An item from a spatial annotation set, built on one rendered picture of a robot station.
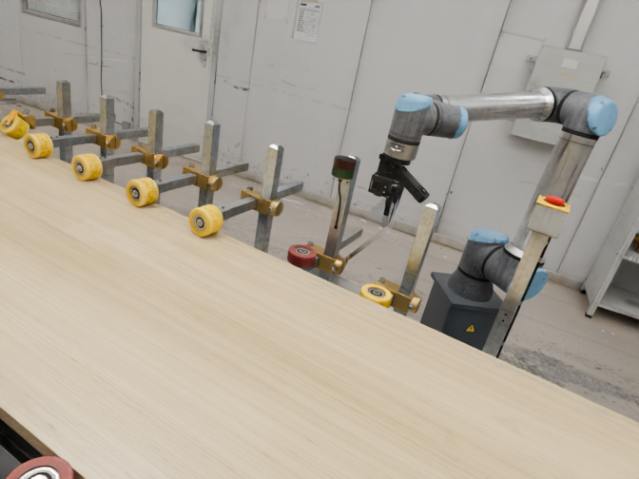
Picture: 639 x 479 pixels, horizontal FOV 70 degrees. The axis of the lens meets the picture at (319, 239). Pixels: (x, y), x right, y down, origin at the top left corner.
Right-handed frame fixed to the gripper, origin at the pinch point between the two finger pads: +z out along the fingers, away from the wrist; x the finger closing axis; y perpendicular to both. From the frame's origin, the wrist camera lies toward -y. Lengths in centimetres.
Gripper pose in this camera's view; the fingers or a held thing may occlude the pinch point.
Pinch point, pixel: (387, 224)
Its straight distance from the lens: 136.3
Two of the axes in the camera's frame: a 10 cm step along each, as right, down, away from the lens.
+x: -4.9, 2.8, -8.3
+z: -2.0, 8.9, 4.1
